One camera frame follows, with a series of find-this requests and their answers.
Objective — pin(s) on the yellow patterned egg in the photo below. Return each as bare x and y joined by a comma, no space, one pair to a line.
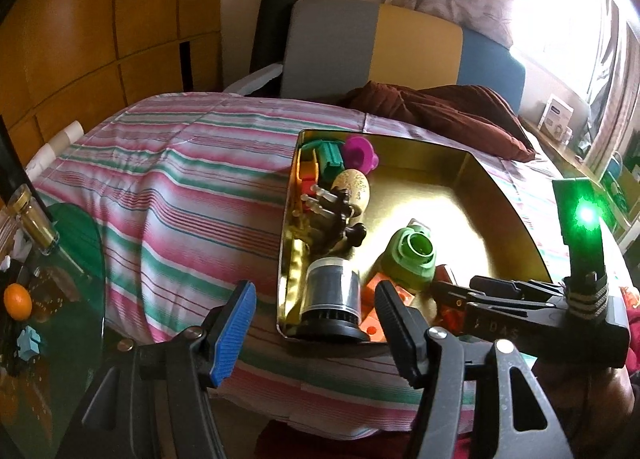
352,186

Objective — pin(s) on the green plug night light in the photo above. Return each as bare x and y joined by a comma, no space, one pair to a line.
407,259

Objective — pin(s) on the light blue toy piece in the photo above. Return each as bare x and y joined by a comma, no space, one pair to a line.
27,343

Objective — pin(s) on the black rolled mat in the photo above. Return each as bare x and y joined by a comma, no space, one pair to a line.
272,24

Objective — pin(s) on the green glass table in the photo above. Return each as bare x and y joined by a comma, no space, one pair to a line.
75,264

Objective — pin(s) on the teal plastic toy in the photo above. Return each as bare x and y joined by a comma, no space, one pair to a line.
330,164

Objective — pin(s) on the orange toy block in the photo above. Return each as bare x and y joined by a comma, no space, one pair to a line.
372,319

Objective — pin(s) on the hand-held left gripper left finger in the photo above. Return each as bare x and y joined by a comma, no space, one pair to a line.
232,334

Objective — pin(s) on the person's right forearm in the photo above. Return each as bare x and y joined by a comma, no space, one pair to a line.
590,414

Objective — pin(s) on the silver grey curtain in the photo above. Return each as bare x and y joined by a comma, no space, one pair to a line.
615,89

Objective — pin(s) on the cream toy fence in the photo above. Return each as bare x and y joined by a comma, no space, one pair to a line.
312,201

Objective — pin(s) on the brown quilt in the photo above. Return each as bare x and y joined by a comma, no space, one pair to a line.
450,109

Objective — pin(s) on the brown figurine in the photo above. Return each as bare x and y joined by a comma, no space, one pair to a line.
342,219

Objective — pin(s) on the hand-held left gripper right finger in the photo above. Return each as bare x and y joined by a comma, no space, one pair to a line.
400,329

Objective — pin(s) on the orange plastic toy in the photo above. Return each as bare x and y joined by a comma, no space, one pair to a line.
306,174

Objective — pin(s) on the orange fruit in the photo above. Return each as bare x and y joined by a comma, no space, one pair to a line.
17,301

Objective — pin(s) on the white cardboard box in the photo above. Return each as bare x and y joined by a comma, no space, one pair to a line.
555,114

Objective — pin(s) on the wooden wardrobe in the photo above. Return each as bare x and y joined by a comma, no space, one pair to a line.
100,14

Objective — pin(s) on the gold tin box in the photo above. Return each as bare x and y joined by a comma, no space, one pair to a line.
465,199

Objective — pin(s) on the wooden side shelf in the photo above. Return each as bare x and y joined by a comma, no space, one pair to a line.
555,151

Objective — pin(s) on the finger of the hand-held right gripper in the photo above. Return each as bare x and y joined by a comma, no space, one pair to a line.
470,298
520,286

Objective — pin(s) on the black grey cylinder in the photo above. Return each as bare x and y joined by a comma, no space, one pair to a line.
330,289

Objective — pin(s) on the bright window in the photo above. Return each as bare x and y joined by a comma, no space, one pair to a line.
560,14

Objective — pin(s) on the black frame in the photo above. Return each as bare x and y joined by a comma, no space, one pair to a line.
12,154

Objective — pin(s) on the red toy car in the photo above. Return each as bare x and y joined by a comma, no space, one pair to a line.
442,273

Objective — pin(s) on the pink toy funnel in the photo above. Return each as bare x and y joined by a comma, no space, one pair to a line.
360,151

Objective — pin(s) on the gold lid jar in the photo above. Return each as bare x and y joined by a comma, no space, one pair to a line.
30,219

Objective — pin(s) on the grey yellow blue headboard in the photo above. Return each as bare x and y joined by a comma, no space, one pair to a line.
410,49

